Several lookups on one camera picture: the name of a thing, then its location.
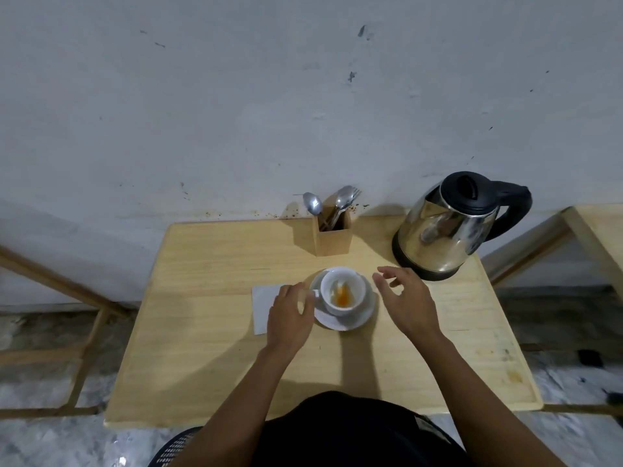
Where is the person's left hand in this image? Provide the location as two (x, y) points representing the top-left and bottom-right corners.
(266, 283), (317, 354)

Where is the person's right hand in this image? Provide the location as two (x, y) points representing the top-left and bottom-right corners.
(372, 266), (442, 339)

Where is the white ceramic cup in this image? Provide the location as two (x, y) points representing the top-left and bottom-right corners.
(311, 266), (372, 317)

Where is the person's left forearm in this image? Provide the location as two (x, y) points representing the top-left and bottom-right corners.
(168, 343), (295, 467)

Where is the person's right forearm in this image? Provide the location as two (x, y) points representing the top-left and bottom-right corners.
(414, 329), (568, 467)

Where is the white ceramic saucer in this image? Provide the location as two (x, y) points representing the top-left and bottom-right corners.
(310, 269), (377, 332)

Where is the white paper napkin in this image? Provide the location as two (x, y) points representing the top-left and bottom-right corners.
(251, 285), (286, 336)

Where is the wooden cutlery holder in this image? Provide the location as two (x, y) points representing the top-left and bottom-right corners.
(312, 206), (352, 257)

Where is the metal spoon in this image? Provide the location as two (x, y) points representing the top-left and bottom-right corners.
(303, 192), (333, 232)
(329, 186), (354, 230)

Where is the person's black clothing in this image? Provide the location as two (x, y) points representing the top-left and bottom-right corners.
(250, 391), (469, 467)

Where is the black mesh plastic chair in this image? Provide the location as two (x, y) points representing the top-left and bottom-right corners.
(154, 426), (205, 467)

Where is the wooden side table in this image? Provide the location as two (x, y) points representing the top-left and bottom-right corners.
(481, 203), (623, 303)

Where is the steel electric kettle black handle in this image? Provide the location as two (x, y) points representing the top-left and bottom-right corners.
(392, 171), (533, 282)

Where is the wooden frame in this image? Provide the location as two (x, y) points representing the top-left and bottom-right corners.
(0, 245), (133, 420)

